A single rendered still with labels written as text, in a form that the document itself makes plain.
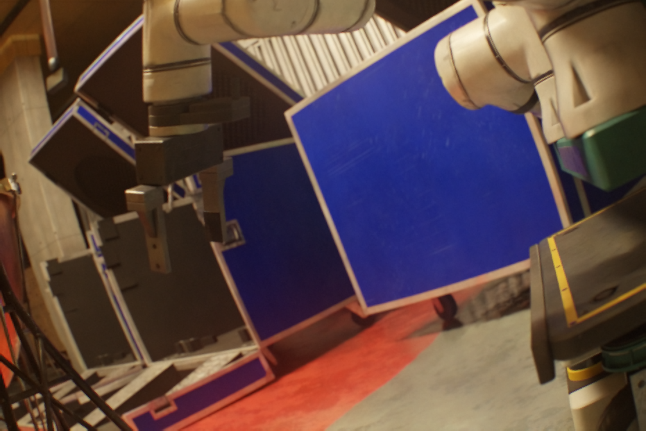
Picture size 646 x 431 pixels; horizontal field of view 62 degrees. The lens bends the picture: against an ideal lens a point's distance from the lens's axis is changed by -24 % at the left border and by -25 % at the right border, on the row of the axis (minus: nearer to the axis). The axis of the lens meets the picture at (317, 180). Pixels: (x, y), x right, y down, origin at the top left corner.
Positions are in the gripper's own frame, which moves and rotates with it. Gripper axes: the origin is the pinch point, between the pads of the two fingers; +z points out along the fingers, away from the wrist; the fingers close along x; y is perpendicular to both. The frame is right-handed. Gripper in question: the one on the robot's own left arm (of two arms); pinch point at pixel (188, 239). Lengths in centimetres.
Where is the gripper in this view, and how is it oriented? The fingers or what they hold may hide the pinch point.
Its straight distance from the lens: 83.4
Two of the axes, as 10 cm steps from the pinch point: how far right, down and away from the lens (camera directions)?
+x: -4.0, 2.1, -8.9
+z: 0.6, 9.8, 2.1
